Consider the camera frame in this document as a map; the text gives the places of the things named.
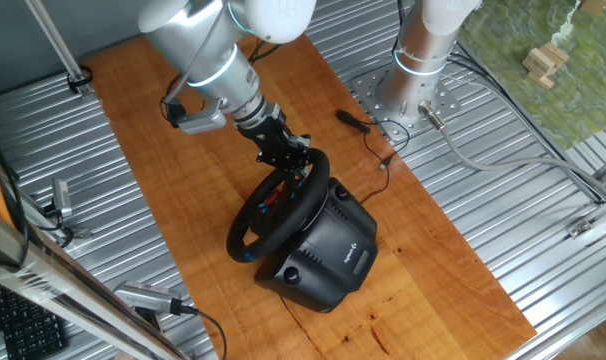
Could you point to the slanted aluminium pole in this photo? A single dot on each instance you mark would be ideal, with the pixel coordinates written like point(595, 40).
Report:
point(58, 42)

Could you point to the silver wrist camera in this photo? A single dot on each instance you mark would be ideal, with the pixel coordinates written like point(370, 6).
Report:
point(203, 120)

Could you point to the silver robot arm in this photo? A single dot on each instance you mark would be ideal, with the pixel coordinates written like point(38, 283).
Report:
point(198, 45)

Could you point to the small metal bracket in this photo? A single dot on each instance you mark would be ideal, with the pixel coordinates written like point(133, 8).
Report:
point(578, 228)

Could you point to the black racing steering wheel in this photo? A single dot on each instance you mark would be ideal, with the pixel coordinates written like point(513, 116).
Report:
point(243, 245)

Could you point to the small silver camera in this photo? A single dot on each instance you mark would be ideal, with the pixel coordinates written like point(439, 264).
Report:
point(61, 196)

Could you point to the ribbed silver camera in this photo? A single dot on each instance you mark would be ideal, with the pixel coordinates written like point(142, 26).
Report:
point(143, 296)

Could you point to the green patterned mat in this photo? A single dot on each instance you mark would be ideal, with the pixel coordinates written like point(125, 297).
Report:
point(583, 90)

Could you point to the long wooden board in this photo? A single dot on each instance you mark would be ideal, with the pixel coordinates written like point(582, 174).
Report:
point(183, 200)

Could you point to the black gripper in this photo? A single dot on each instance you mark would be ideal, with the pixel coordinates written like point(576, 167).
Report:
point(270, 137)

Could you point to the black keyboard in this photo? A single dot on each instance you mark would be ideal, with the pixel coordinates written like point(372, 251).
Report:
point(30, 330)

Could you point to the black wheel base housing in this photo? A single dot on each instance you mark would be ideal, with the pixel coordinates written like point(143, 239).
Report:
point(333, 255)

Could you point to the silver robot mounting plate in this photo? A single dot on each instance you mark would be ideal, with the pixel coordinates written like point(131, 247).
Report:
point(373, 85)

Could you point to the stacked wooden blocks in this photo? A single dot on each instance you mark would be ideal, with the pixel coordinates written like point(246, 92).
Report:
point(545, 62)

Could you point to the aluminium frame beam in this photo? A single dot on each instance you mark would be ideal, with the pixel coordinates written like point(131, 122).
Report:
point(58, 290)

